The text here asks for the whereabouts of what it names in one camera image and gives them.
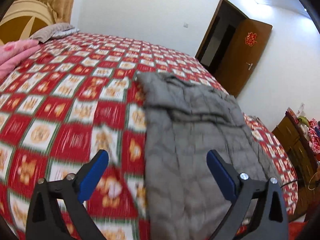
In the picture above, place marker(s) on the grey striped pillow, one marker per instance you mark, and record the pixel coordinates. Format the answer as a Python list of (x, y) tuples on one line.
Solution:
[(54, 31)]

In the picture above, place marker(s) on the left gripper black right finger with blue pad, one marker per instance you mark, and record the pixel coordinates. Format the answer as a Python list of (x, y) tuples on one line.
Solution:
[(257, 207)]

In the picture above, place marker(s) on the dark brown door frame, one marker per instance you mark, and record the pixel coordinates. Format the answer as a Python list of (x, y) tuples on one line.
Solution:
[(219, 34)]

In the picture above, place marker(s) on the cream wooden headboard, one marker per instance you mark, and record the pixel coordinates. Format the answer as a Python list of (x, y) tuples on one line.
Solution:
[(23, 19)]

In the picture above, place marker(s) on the brown wooden cabinet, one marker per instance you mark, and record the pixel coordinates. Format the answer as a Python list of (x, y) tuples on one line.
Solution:
[(303, 160)]

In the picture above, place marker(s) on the red double happiness sticker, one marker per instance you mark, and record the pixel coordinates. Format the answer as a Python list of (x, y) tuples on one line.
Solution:
[(250, 39)]

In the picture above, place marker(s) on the grey quilted down jacket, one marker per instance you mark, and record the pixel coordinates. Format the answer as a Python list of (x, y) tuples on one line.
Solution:
[(183, 122)]

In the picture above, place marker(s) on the pink folded blanket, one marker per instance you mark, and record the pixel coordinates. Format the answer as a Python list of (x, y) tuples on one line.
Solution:
[(13, 53)]

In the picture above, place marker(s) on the red teddy bear bedspread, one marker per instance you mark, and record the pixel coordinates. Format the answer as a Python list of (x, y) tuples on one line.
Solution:
[(73, 97)]

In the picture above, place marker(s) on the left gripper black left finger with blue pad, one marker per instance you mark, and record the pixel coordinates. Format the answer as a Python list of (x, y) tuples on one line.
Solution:
[(45, 221)]

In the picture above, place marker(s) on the brown wooden door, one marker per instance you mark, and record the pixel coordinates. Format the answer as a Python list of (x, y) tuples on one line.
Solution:
[(232, 72)]

